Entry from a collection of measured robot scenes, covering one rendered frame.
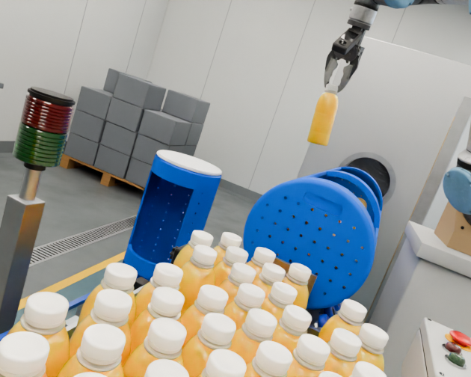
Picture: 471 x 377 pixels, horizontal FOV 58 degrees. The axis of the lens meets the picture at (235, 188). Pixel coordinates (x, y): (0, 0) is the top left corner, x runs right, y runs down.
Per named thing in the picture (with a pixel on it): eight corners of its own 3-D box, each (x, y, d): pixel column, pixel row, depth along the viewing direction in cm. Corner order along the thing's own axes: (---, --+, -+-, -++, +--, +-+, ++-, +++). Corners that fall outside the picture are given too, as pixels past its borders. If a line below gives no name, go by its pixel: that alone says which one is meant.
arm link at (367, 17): (374, 10, 124) (349, 1, 127) (368, 26, 126) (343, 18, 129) (379, 13, 131) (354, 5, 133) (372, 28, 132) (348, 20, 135)
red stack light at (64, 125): (77, 135, 63) (84, 109, 62) (44, 133, 57) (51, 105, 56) (44, 120, 65) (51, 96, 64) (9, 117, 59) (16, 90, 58)
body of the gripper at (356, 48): (358, 66, 138) (374, 28, 134) (352, 65, 131) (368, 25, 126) (336, 58, 141) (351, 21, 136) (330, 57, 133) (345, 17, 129)
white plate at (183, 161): (167, 146, 189) (166, 149, 189) (149, 152, 161) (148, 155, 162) (225, 167, 188) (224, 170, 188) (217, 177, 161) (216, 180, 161)
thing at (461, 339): (469, 342, 66) (472, 336, 66) (474, 353, 63) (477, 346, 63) (445, 332, 67) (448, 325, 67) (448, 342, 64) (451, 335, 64)
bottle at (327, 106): (306, 143, 136) (321, 85, 133) (305, 142, 143) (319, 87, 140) (328, 148, 136) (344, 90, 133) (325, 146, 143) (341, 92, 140)
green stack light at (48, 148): (69, 167, 64) (77, 135, 63) (35, 168, 58) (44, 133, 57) (37, 152, 66) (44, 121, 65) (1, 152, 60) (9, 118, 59)
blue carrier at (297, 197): (365, 247, 172) (395, 182, 166) (341, 334, 90) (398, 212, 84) (300, 218, 180) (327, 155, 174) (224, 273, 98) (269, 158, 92)
